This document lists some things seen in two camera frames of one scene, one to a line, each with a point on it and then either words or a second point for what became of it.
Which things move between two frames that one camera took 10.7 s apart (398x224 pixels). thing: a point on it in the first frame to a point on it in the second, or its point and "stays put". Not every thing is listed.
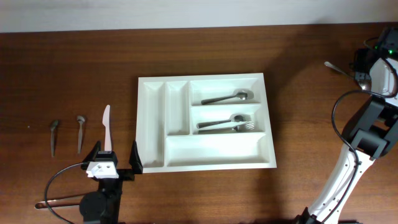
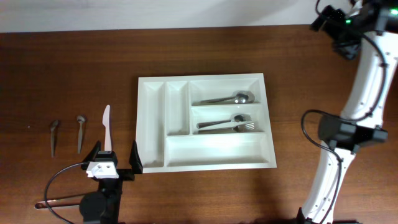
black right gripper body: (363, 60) to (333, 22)
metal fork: (240, 127) stays put
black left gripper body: (126, 174) stays put
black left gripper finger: (91, 157) stays put
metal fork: (237, 117) stays put
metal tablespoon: (364, 84) to (242, 97)
